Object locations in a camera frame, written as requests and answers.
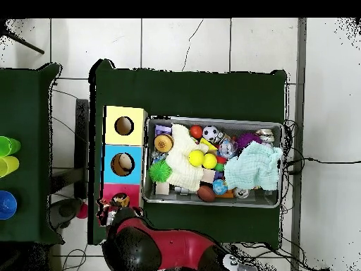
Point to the cream waffle cloth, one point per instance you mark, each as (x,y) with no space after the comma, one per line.
(180,169)

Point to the orange tiger plush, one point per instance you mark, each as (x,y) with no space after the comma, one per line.
(105,211)

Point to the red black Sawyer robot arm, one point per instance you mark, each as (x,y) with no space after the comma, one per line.
(180,248)

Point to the wooden box with three holes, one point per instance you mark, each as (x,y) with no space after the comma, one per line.
(135,175)

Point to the shallow silver mesh bin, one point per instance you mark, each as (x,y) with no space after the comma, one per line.
(253,199)

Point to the toy hamburger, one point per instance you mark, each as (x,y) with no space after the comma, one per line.
(163,143)

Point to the orange red ball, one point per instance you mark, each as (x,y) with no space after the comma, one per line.
(196,131)

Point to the green spiky rubber ball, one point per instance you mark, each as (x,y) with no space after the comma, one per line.
(160,170)

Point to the yellow tennis ball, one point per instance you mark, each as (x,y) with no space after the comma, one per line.
(209,161)

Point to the black white soccer ball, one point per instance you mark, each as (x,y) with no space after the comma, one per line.
(210,133)

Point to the brown toy football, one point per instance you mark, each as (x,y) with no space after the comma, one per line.
(206,193)

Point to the blue globe ball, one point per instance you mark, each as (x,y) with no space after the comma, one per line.
(220,187)

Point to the mint green waffle cloth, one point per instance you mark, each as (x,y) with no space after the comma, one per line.
(253,166)

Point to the small red floor ball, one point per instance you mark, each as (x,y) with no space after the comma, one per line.
(82,211)

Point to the dark grey rounded object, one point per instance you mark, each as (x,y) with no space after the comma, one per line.
(66,210)

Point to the dark green side table cloth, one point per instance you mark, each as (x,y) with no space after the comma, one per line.
(25,98)

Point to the yellow green plastic cup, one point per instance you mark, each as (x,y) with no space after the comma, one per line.
(10,165)

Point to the bright green plastic cup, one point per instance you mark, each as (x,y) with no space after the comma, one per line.
(7,145)

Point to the blue plastic cup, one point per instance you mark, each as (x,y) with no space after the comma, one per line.
(7,204)

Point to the black tripod leg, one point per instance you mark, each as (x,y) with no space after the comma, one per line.
(28,46)

